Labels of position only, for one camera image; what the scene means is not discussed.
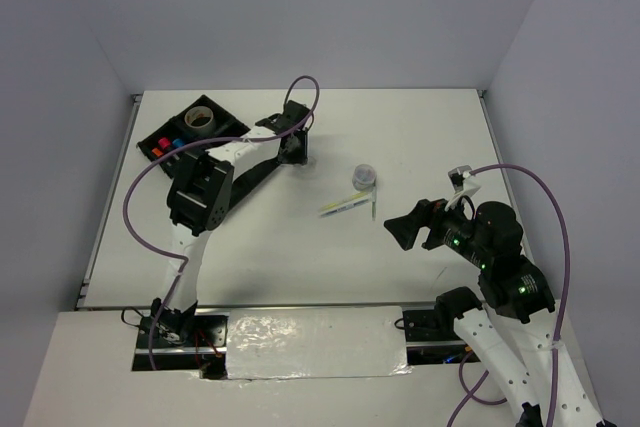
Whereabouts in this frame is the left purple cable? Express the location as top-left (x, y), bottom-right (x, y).
top-left (122, 75), bottom-right (321, 371)

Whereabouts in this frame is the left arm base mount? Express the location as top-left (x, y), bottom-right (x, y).
top-left (120, 307), bottom-right (229, 380)

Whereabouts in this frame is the yellow pen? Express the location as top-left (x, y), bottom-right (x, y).
top-left (318, 191), bottom-right (369, 214)

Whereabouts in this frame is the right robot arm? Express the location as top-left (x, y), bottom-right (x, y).
top-left (384, 200), bottom-right (607, 426)

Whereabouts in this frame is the silver foil cover plate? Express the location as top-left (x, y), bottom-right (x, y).
top-left (226, 306), bottom-right (411, 380)

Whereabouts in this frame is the green pen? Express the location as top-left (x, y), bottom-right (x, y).
top-left (371, 185), bottom-right (377, 222)

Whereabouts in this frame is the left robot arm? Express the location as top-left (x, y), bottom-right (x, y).
top-left (152, 100), bottom-right (310, 346)

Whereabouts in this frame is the pink-capped highlighter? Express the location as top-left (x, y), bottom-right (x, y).
top-left (157, 137), bottom-right (172, 151)

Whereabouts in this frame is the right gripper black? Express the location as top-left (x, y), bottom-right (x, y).
top-left (382, 188), bottom-right (490, 266)

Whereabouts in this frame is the clear jar of pins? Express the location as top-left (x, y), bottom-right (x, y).
top-left (352, 164), bottom-right (377, 191)

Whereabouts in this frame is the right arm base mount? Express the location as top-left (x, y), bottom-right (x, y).
top-left (394, 309), bottom-right (468, 366)

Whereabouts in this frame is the black four-compartment organizer tray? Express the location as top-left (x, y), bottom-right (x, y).
top-left (137, 95), bottom-right (250, 179)

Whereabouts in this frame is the large clear tape roll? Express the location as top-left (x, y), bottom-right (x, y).
top-left (183, 106), bottom-right (216, 137)

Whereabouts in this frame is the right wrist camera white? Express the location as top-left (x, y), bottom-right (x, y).
top-left (445, 165), bottom-right (481, 211)

